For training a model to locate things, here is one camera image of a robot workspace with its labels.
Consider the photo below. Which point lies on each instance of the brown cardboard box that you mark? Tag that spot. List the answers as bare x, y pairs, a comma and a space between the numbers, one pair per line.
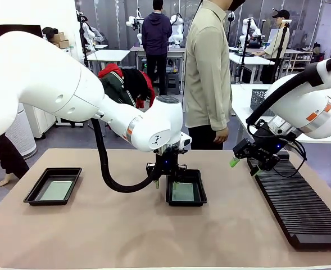
64, 44
59, 36

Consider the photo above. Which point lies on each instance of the grey stool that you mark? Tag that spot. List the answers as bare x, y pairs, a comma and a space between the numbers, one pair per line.
173, 78

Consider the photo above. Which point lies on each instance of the dark green jacket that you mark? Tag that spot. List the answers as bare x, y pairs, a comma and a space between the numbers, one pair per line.
117, 87

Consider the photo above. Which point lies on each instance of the black slotted board rack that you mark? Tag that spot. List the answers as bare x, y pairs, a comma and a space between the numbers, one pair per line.
300, 213

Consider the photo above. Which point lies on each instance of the person in beige shirt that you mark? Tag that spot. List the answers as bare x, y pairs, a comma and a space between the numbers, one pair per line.
207, 70

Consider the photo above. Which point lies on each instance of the person in navy hoodie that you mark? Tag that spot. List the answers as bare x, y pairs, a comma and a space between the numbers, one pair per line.
156, 33

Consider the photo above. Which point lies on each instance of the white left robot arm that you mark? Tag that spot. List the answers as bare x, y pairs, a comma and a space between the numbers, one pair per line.
41, 70

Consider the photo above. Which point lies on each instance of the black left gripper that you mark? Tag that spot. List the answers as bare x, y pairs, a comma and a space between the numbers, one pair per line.
166, 166

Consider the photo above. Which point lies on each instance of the person in cream jacket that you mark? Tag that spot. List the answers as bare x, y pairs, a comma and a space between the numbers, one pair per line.
277, 42

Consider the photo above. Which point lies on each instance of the black ESD tray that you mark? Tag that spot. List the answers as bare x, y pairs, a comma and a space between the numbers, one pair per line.
61, 175
201, 194

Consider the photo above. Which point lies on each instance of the white air purifier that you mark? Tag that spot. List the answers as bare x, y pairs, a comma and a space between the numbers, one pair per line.
22, 135

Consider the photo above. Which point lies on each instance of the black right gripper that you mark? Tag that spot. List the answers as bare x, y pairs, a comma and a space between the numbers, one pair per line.
267, 146

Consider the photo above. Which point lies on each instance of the white background desk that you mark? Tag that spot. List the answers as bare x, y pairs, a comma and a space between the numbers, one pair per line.
249, 57

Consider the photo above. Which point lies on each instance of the red jacket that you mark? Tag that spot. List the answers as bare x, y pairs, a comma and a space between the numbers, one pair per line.
112, 68

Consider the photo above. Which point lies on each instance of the grey mesh basket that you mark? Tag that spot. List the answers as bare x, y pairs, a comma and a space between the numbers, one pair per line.
258, 98

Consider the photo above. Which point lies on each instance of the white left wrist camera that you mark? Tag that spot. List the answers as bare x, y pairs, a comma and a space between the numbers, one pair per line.
186, 139

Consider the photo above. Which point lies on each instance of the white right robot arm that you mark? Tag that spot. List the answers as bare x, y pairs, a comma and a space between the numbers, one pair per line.
308, 107

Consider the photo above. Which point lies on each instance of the person's right hand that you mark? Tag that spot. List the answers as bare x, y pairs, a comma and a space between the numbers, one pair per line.
221, 136

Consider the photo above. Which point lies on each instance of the white background table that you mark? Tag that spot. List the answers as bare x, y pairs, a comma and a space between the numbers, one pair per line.
106, 55

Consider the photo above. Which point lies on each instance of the white storage box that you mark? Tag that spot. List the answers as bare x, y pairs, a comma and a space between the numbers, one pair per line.
67, 50

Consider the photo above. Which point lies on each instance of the white cabinet desk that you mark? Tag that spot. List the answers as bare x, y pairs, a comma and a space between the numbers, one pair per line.
41, 123

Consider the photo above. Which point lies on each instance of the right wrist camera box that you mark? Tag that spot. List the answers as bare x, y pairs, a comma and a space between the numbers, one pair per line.
280, 125

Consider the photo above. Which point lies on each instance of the white height-adjustable table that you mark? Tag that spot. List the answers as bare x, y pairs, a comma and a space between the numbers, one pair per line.
244, 107

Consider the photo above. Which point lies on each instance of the black bag on boxes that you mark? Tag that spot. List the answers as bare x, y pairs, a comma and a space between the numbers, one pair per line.
50, 31

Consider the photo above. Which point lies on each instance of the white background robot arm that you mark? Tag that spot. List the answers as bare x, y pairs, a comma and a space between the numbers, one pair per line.
177, 28
249, 25
134, 22

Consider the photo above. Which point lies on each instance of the black jacket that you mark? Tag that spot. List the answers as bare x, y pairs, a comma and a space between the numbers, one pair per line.
134, 81

